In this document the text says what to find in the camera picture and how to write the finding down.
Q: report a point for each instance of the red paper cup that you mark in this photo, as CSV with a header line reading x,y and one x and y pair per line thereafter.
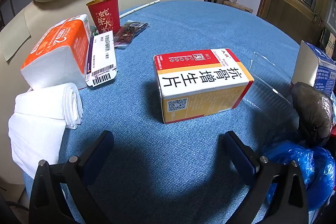
x,y
105,14

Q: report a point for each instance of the black plastic bag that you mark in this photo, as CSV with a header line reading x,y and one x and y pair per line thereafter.
x,y
312,113

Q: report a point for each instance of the blue tablecloth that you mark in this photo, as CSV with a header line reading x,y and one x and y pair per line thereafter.
x,y
183,161

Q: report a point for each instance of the red yellow white medicine box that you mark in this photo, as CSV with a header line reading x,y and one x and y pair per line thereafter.
x,y
204,77

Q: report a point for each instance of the clear plastic container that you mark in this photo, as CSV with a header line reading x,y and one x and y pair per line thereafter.
x,y
267,98

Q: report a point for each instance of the orange tissue pack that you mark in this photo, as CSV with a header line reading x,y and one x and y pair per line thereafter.
x,y
52,56

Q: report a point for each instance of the white plastic stick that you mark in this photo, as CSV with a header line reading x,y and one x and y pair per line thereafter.
x,y
141,7

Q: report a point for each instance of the blue toothpaste box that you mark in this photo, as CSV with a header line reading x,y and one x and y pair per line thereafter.
x,y
325,74

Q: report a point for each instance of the flat white box with barcode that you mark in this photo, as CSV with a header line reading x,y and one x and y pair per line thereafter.
x,y
105,56

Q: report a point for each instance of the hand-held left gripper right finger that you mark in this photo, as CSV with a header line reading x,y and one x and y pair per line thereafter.
x,y
240,155

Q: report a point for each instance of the folded white paper towels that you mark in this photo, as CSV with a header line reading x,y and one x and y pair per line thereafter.
x,y
44,108

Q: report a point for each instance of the red plastic mesh basket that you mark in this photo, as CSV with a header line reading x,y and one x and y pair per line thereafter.
x,y
333,134

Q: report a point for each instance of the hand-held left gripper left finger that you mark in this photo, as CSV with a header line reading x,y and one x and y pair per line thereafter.
x,y
98,153

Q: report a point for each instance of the dark red snack wrapper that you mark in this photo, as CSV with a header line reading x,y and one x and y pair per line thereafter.
x,y
126,35

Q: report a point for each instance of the blue plastic bag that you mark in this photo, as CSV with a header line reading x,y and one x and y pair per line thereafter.
x,y
315,166

